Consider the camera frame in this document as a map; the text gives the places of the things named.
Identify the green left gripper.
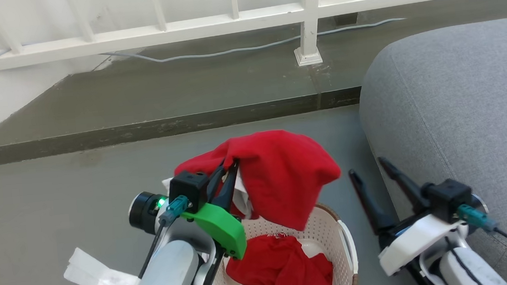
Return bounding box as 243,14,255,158
176,159,249,265

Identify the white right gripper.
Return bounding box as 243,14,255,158
348,149,472,280

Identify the red garment with white trim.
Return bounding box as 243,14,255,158
158,125,347,243

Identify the red garment with white print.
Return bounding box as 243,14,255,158
223,229,335,285

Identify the white perforated laundry basket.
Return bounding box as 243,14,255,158
201,199,360,285

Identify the grey fabric sofa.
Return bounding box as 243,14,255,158
352,16,507,285

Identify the white paper tag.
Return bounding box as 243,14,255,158
61,242,142,285

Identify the white wooden railing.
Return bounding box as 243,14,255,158
0,0,507,93

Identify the teal left camera connector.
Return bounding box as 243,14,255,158
156,194,193,228

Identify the teal camera connector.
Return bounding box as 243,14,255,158
457,201,496,235
156,194,193,228

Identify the teal right camera connector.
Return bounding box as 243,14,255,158
457,201,496,235

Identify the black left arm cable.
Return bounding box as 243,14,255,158
89,223,172,285

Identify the light grey floor cable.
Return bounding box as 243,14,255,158
0,13,410,97

